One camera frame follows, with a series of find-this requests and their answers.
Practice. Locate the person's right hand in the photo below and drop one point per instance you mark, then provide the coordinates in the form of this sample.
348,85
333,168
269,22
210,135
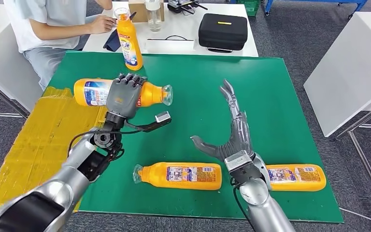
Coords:
102,24

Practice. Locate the green plastic crate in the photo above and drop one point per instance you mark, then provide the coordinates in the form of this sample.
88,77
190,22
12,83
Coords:
249,6

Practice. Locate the brown cardboard box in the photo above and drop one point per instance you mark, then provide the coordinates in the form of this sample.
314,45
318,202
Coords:
137,11

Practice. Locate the flat white box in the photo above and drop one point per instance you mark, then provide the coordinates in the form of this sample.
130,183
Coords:
169,46

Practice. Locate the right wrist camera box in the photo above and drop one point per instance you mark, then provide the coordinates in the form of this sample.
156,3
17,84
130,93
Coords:
241,166

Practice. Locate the green table mat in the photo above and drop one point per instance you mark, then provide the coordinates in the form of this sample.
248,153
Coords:
188,105

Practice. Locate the orange detergent bottle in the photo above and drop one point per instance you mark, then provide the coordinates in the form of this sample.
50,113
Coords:
129,41
177,176
300,177
89,93

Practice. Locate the black zip carry case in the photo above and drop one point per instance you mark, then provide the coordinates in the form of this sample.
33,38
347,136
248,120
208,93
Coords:
223,33

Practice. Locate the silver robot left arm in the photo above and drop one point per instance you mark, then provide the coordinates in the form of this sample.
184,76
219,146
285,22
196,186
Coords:
64,182

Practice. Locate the white side table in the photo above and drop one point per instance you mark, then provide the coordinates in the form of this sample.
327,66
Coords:
0,64

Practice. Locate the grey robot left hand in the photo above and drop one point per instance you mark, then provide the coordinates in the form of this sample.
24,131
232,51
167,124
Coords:
123,96

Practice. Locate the person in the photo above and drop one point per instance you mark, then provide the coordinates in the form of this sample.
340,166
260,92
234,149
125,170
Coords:
44,22

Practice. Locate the white table with metal legs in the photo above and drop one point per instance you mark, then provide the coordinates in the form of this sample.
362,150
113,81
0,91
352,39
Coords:
348,73

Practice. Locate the clear plastic water bottle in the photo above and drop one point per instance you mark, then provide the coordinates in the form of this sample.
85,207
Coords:
154,19

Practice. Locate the white desk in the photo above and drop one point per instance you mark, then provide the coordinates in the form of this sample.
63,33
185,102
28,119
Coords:
182,27

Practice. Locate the blue metal cart frame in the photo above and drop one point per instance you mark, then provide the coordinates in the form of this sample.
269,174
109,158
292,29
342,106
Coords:
355,2

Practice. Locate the yellow taped cardboard sheet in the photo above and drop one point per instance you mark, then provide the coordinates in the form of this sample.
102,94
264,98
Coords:
28,157

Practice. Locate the black remote controller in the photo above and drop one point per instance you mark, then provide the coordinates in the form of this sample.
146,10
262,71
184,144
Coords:
178,6

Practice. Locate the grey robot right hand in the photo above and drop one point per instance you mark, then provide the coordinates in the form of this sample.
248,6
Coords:
240,137

